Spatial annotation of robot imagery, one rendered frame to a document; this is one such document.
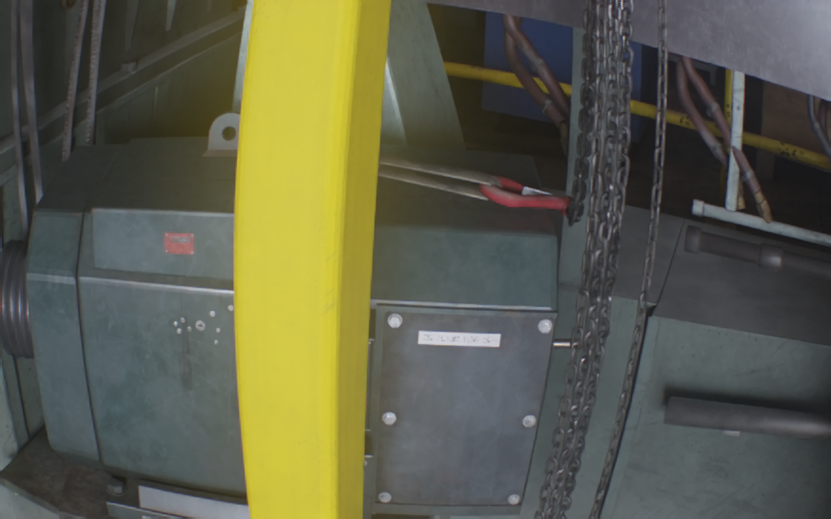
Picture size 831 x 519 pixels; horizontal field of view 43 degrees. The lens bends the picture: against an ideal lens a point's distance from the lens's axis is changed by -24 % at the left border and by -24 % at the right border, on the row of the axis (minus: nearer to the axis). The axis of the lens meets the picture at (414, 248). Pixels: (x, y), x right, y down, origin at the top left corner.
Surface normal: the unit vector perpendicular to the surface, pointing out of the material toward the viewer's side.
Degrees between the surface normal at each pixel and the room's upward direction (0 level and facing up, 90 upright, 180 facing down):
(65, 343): 90
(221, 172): 0
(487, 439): 90
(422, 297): 45
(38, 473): 0
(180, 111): 90
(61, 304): 90
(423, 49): 72
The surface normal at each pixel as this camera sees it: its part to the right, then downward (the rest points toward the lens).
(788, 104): -0.43, 0.32
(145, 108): 0.95, 0.18
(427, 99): 0.92, -0.11
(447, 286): 0.05, -0.38
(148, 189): 0.07, -0.92
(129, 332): 0.01, 0.38
